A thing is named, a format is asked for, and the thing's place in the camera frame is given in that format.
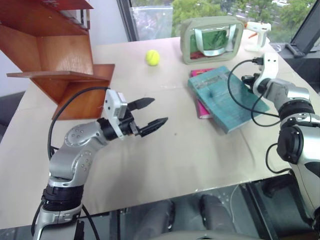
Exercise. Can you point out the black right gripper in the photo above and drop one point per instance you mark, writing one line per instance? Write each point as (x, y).
(250, 79)

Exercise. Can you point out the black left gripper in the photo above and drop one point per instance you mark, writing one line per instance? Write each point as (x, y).
(128, 125)

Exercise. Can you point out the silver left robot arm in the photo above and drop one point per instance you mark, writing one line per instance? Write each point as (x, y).
(75, 135)

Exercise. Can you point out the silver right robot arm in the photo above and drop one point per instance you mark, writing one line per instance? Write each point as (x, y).
(297, 92)

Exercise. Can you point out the teal book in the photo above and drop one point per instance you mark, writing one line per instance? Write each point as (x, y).
(220, 100)

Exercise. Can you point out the pink book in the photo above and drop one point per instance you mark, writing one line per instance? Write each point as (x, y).
(203, 111)

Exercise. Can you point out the wooden bookshelf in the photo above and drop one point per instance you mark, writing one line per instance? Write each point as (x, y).
(57, 52)

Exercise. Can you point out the grey white book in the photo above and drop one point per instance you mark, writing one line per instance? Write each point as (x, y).
(82, 18)

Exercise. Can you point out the beige paper table cover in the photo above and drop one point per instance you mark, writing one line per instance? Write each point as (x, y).
(162, 155)

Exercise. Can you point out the white glue gun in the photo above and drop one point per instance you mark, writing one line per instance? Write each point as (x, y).
(260, 32)

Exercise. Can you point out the green clear pouch bag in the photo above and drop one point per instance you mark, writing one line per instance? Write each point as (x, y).
(212, 40)

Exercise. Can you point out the yellow tennis ball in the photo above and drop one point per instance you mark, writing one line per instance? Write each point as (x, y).
(152, 57)

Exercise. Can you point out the grey robot torso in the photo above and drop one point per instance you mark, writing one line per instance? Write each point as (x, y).
(210, 236)

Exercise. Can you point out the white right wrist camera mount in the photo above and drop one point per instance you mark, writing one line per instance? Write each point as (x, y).
(271, 66)

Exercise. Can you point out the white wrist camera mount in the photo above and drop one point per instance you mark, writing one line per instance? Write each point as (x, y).
(271, 66)
(112, 105)

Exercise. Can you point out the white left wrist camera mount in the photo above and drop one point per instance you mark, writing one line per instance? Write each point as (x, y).
(112, 105)

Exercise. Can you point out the black angled frame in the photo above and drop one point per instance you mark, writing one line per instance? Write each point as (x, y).
(303, 32)

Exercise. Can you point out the dark window frame post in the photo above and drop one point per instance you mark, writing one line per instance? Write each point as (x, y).
(127, 20)

